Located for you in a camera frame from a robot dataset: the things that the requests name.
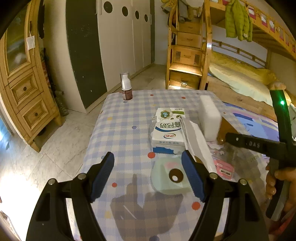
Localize yellow blanket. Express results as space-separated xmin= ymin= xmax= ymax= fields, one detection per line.
xmin=209 ymin=51 xmax=278 ymax=85

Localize wooden glass door cabinet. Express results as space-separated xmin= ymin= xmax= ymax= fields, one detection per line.
xmin=1 ymin=1 xmax=62 ymax=152

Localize white wardrobe with round holes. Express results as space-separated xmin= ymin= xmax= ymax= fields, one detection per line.
xmin=96 ymin=0 xmax=152 ymax=91

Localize small brown medicine bottle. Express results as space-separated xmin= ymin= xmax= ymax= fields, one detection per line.
xmin=120 ymin=72 xmax=133 ymax=101

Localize wooden bunk bed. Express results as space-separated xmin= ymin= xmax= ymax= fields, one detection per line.
xmin=205 ymin=1 xmax=295 ymax=121

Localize pink plush toy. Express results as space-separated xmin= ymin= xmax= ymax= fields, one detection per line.
xmin=268 ymin=81 xmax=287 ymax=90

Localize checkered cloth covered table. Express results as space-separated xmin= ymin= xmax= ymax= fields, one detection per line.
xmin=66 ymin=89 xmax=262 ymax=241

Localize clear cartoon toy package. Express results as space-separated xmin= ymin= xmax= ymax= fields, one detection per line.
xmin=207 ymin=141 xmax=237 ymax=181

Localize white foam block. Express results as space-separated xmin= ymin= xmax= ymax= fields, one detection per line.
xmin=199 ymin=95 xmax=222 ymax=142

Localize clothes pile on stairs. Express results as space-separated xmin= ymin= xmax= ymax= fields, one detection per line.
xmin=161 ymin=1 xmax=204 ymax=23

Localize grey paper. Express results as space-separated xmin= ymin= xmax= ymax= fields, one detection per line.
xmin=180 ymin=116 xmax=216 ymax=173

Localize white milk carton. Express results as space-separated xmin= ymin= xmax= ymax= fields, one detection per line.
xmin=151 ymin=108 xmax=186 ymax=155

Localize rainbow oval rug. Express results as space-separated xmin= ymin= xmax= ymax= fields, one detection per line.
xmin=224 ymin=102 xmax=279 ymax=142

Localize light green round card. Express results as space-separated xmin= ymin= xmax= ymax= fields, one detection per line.
xmin=151 ymin=155 xmax=192 ymax=195

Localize person's right hand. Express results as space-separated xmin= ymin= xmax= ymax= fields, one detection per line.
xmin=265 ymin=164 xmax=296 ymax=212

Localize wooden stair drawers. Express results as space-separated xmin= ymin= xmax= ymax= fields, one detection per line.
xmin=166 ymin=1 xmax=213 ymax=90

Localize green puffer jacket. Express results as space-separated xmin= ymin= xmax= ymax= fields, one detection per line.
xmin=225 ymin=0 xmax=253 ymax=42

